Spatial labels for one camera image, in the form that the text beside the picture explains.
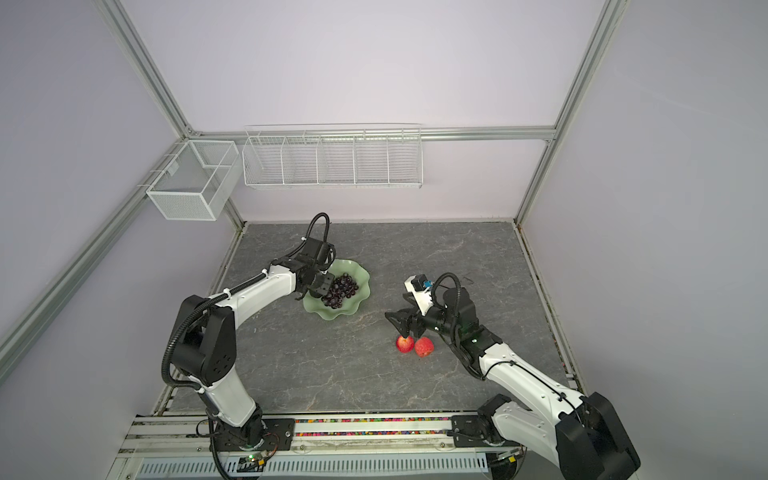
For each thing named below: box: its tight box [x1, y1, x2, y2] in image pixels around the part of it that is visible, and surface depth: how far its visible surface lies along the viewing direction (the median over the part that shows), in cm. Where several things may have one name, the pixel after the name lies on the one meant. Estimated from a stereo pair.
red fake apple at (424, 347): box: [414, 336, 435, 358], surface depth 86 cm
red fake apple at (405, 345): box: [396, 335, 415, 354], surface depth 86 cm
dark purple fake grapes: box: [321, 272, 359, 309], surface depth 98 cm
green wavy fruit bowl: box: [302, 259, 371, 321], surface depth 99 cm
